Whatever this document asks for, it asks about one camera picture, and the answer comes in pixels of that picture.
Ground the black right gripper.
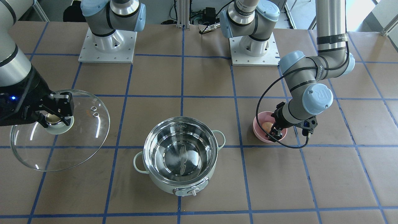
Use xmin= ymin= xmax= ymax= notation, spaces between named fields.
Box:
xmin=0 ymin=67 xmax=74 ymax=128

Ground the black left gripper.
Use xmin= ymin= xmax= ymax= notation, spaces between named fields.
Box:
xmin=267 ymin=102 xmax=295 ymax=142

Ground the brown egg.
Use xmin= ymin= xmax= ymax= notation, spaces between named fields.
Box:
xmin=261 ymin=122 xmax=273 ymax=132

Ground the glass pot lid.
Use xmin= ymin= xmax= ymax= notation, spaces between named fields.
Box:
xmin=10 ymin=89 xmax=110 ymax=172

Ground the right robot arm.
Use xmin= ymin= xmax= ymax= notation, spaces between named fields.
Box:
xmin=1 ymin=0 xmax=147 ymax=128

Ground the pale green electric pot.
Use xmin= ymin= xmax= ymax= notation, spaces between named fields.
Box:
xmin=133 ymin=116 xmax=226 ymax=197

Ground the pink bowl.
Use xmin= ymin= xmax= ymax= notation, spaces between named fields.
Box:
xmin=252 ymin=111 xmax=276 ymax=143

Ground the black power brick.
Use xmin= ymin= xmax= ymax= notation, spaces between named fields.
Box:
xmin=203 ymin=7 xmax=216 ymax=24

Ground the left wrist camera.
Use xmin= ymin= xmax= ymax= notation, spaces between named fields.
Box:
xmin=298 ymin=115 xmax=317 ymax=137

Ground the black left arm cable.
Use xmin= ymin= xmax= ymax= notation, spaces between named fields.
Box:
xmin=256 ymin=40 xmax=350 ymax=149

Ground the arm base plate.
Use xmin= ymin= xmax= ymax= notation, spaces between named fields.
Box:
xmin=229 ymin=33 xmax=280 ymax=67
xmin=78 ymin=29 xmax=137 ymax=64

